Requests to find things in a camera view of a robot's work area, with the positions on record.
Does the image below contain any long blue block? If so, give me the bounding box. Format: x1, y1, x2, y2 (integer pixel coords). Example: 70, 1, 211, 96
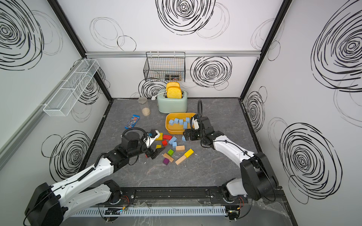
168, 136, 177, 145
183, 121, 188, 130

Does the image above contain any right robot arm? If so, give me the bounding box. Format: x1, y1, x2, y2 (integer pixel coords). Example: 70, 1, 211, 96
183, 115, 279, 201

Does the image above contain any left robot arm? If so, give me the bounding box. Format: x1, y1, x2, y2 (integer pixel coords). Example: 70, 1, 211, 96
25, 128, 162, 226

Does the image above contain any blue candy bag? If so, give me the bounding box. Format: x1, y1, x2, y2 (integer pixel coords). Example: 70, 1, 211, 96
125, 115, 140, 130

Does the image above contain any yellow plastic tub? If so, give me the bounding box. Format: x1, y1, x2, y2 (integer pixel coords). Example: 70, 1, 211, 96
165, 113, 196, 135

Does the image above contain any long yellow block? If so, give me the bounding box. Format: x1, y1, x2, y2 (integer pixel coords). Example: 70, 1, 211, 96
184, 149, 194, 158

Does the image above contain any yellow bar block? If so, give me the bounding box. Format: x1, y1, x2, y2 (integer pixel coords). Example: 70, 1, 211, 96
156, 133, 163, 141

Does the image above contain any natural wood block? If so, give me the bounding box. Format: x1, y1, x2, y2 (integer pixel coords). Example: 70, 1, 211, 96
175, 146, 185, 152

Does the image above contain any red cube centre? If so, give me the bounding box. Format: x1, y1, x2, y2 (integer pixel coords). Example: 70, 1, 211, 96
162, 140, 168, 147

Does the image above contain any long red block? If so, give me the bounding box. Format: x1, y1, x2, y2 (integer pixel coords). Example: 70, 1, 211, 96
163, 135, 172, 140

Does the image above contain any thin wood plank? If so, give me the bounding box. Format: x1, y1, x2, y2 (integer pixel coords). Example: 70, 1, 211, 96
163, 153, 174, 162

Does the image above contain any green cube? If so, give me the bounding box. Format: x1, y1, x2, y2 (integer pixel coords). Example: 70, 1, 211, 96
167, 149, 174, 156

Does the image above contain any purple cube bottom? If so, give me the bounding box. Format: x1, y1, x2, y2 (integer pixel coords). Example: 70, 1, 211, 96
163, 158, 170, 165

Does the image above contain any long natural wood plank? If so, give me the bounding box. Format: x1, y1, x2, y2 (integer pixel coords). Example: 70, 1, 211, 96
175, 155, 187, 165

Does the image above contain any mint green toaster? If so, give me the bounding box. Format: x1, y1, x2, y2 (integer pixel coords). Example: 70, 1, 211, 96
156, 89, 188, 114

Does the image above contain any yellow toast slice front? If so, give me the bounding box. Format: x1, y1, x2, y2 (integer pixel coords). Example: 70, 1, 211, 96
166, 86, 183, 99

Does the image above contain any yellow toast slice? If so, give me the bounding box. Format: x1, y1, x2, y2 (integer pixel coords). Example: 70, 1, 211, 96
166, 82, 180, 91
166, 86, 183, 99

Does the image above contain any yellow toast slice back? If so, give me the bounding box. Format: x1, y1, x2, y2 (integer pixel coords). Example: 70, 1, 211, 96
166, 82, 180, 91

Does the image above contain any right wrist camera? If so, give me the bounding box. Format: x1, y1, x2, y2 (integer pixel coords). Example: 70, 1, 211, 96
190, 115, 199, 131

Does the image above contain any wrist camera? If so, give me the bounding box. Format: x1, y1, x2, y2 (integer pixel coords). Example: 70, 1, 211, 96
143, 130, 160, 148
190, 115, 199, 131

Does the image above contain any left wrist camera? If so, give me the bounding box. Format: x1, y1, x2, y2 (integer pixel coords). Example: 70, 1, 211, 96
143, 130, 160, 148

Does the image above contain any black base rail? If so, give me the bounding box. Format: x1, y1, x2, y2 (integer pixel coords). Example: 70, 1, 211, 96
84, 186, 285, 204

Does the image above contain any black wire wall basket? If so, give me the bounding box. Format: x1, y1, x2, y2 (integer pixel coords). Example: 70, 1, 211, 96
143, 51, 186, 82

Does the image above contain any white wire wall shelf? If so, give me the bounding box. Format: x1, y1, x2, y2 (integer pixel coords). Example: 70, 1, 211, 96
43, 59, 100, 116

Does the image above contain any white slotted cable duct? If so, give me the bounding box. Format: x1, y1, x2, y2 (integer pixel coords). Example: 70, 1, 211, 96
73, 206, 227, 218

